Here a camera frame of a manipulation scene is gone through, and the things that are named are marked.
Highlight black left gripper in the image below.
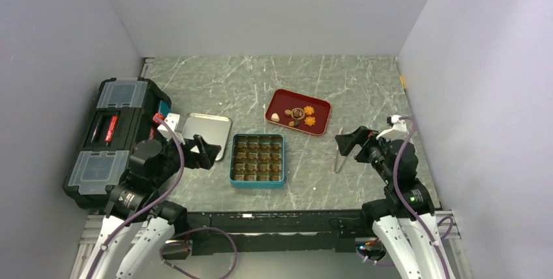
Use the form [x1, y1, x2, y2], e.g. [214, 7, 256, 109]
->
[151, 132, 220, 188]

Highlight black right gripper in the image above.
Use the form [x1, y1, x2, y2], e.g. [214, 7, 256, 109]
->
[335, 125, 396, 183]

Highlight orange flower cookie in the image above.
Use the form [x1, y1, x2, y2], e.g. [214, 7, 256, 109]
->
[304, 116, 316, 126]
[303, 106, 315, 116]

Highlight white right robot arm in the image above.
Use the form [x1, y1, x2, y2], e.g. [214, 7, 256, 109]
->
[355, 126, 455, 278]

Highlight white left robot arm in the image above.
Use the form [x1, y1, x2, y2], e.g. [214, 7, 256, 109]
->
[80, 131, 371, 278]

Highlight silver tin lid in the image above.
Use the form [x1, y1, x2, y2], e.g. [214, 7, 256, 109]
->
[182, 113, 232, 162]

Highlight blue cookie tin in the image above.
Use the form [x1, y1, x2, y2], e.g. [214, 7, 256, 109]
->
[229, 133, 286, 189]

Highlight red lacquer tray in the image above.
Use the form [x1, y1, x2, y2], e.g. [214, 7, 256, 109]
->
[265, 89, 332, 136]

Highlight pink heart cookie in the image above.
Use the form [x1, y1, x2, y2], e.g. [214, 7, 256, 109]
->
[271, 113, 280, 122]

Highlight black plastic toolbox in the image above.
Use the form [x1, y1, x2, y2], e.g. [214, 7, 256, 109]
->
[62, 78, 172, 211]

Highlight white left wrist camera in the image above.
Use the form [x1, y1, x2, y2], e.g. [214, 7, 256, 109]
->
[157, 113, 185, 144]

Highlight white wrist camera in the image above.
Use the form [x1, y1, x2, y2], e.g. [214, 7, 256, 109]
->
[376, 115, 409, 141]
[157, 113, 185, 144]

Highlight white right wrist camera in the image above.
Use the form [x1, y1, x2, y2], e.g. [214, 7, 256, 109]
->
[376, 115, 409, 141]

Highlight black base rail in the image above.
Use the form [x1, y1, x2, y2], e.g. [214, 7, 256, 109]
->
[187, 209, 375, 256]

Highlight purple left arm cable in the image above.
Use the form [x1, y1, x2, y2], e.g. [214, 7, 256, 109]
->
[84, 115, 239, 279]

